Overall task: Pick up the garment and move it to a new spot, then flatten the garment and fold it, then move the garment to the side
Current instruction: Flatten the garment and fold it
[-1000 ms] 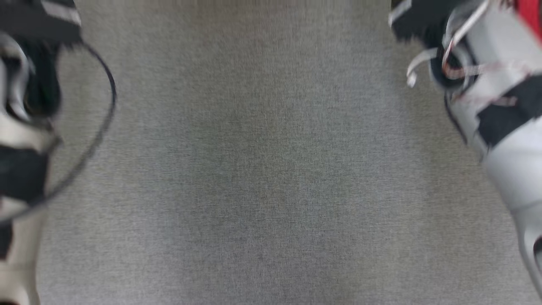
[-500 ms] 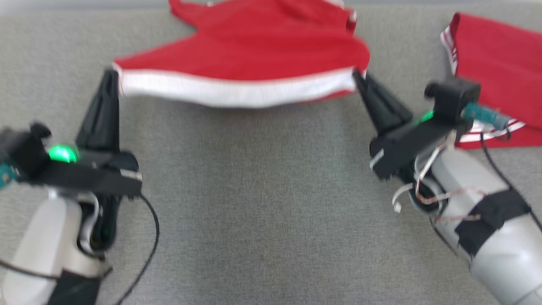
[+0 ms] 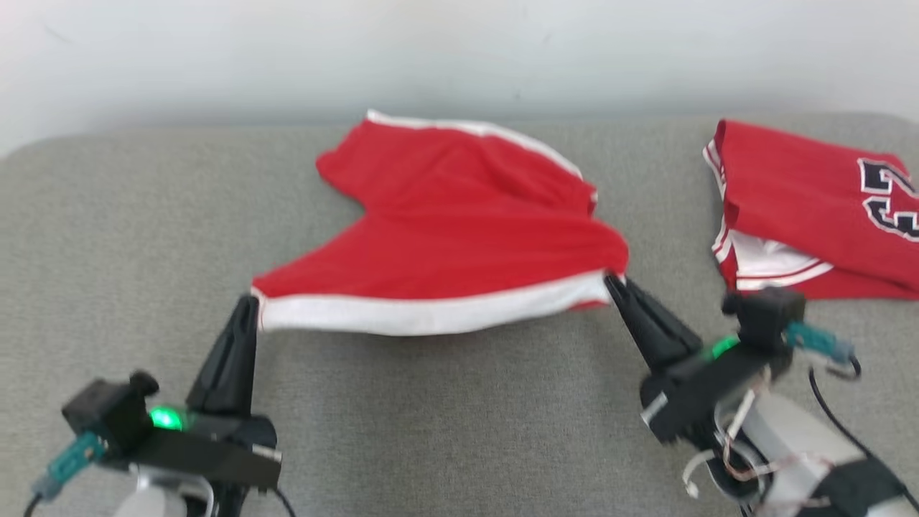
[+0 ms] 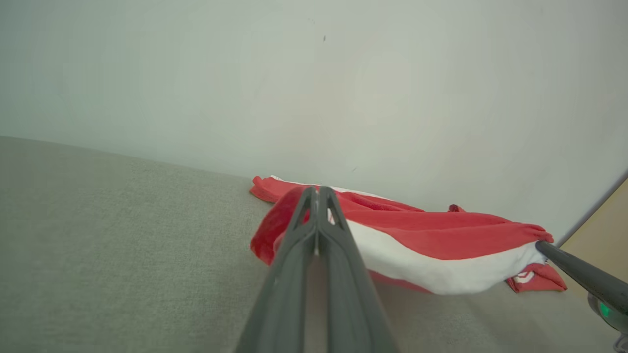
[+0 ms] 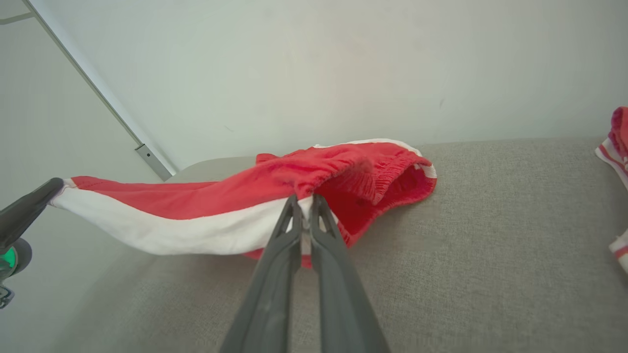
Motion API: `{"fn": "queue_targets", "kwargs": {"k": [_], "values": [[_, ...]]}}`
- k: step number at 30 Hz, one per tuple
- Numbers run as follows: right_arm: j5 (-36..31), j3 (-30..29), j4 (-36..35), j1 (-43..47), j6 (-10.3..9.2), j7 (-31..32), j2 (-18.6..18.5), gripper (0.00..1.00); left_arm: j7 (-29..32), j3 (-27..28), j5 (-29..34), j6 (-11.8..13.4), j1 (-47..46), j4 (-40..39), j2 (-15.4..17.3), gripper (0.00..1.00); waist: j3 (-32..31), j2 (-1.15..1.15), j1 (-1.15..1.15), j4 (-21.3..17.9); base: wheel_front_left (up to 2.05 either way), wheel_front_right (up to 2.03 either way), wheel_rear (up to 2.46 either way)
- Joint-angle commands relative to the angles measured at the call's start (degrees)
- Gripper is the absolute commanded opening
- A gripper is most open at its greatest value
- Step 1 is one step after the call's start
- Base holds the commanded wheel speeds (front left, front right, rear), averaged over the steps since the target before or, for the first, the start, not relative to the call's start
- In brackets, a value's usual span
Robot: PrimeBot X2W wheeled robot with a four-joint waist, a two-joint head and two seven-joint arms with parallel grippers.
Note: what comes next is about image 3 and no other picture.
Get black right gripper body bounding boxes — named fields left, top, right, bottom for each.
left=638, top=333, right=774, bottom=446

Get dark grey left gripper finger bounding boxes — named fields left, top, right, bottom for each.
left=185, top=294, right=251, bottom=415
left=236, top=294, right=261, bottom=417

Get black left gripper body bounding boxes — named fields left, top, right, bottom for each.
left=129, top=408, right=283, bottom=517

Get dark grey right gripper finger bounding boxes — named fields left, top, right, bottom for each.
left=615, top=275, right=704, bottom=365
left=603, top=275, right=673, bottom=374

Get red jersey with black number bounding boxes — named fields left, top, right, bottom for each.
left=701, top=118, right=919, bottom=302

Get red shorts with white stripe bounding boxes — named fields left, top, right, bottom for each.
left=249, top=108, right=632, bottom=337

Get thin red white wires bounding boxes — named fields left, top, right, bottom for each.
left=681, top=386, right=835, bottom=517

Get teal right camera connector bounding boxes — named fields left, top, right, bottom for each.
left=783, top=321, right=857, bottom=368

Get teal camera connector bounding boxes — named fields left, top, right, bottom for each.
left=783, top=321, right=857, bottom=368
left=32, top=430, right=109, bottom=503

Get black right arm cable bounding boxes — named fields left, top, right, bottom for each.
left=807, top=355, right=919, bottom=517

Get teal left camera connector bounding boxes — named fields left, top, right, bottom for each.
left=32, top=430, right=109, bottom=503

